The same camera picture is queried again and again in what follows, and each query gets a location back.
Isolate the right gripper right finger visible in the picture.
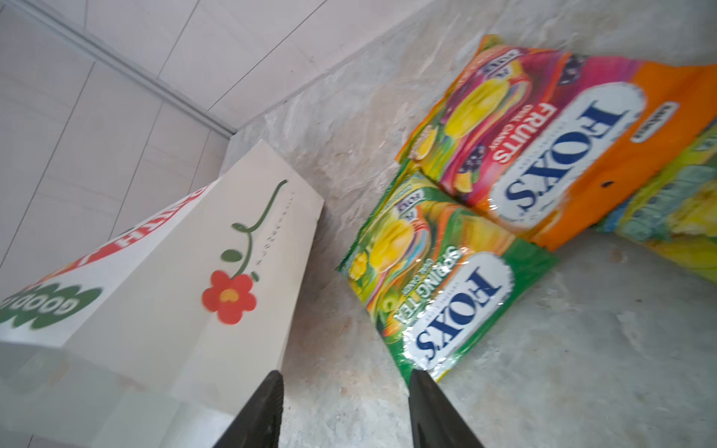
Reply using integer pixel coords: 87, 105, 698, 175
409, 370, 484, 448

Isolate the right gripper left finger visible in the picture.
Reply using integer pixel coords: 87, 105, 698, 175
214, 370, 284, 448

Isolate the green Fox's spring tea bag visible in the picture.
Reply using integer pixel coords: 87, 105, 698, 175
595, 121, 716, 283

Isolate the white paper bag with flower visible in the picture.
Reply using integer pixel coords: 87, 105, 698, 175
1, 141, 324, 447

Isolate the orange Fox's fruits candy bag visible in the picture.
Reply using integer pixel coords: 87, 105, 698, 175
397, 35, 716, 250

